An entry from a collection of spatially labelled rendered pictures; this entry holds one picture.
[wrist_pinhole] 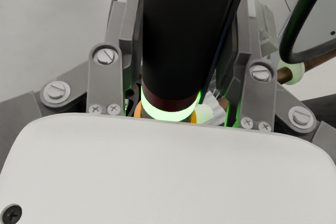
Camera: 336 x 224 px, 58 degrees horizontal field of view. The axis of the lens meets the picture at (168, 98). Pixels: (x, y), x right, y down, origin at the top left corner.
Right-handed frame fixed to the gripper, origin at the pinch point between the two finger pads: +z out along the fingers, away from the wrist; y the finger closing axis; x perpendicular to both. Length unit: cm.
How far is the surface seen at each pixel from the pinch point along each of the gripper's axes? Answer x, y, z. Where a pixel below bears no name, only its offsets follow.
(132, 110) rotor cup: -22.6, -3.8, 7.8
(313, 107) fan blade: -13.6, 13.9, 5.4
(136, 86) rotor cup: -22.5, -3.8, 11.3
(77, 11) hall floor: -148, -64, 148
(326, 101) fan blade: -13.5, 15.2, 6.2
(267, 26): -32, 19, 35
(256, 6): -31, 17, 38
